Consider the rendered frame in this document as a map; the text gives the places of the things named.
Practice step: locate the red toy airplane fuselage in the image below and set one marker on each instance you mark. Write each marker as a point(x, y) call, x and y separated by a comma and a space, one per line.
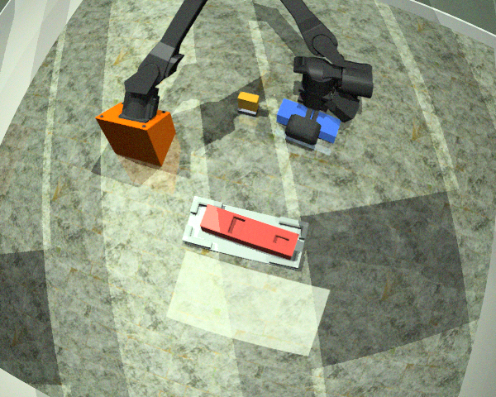
point(249, 232)

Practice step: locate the grey rectangular frame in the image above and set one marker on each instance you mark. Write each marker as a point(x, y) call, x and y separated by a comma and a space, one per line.
point(247, 112)

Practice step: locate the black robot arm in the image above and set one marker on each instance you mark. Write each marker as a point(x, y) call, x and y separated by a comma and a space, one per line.
point(355, 79)

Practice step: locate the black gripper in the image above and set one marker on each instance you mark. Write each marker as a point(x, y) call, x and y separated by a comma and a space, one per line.
point(303, 128)

